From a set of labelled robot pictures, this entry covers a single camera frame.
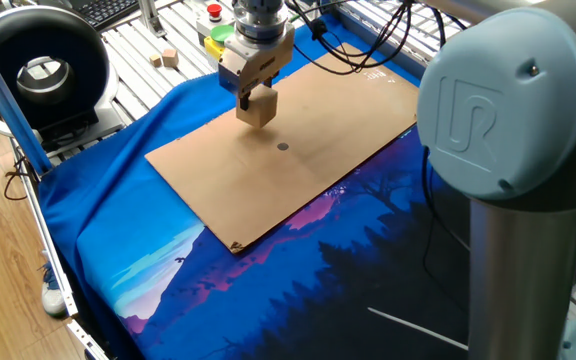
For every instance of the silver metal gripper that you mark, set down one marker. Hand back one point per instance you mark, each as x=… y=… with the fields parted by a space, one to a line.
x=258 y=67

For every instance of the large wooden cube block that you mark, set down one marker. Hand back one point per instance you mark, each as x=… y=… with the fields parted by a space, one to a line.
x=260 y=107

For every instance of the silver grey UR5 robot arm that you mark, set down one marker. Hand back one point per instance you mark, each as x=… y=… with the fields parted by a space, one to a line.
x=508 y=110

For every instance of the medium wooden cube block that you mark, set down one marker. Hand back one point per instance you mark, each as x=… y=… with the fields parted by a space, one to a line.
x=170 y=58

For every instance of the yellow box green push button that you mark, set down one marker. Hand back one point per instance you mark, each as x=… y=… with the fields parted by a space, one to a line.
x=213 y=45

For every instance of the brown cardboard sheet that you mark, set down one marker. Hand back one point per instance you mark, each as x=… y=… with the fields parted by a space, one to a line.
x=288 y=165

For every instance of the grey box red push button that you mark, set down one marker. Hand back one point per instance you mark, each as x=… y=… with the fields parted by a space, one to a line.
x=214 y=15

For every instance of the blue landscape print cloth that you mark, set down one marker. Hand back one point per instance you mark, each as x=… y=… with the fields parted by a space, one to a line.
x=143 y=210

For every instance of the black keyboard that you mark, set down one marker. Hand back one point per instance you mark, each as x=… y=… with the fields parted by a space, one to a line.
x=103 y=11

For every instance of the blue slanted pole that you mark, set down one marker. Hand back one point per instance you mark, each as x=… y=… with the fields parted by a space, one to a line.
x=8 y=100

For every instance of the white zip tie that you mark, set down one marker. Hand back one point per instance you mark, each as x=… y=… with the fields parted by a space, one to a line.
x=418 y=328

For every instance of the white blue sneaker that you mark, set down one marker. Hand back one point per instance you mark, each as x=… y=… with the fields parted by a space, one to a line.
x=53 y=295

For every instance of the silver aluminium post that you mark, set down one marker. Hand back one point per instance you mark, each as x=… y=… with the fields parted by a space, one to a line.
x=150 y=17

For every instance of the aluminium frame rail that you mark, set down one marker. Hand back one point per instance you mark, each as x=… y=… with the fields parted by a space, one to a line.
x=383 y=42

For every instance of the white table edge rail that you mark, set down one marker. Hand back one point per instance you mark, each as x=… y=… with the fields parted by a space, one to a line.
x=48 y=250

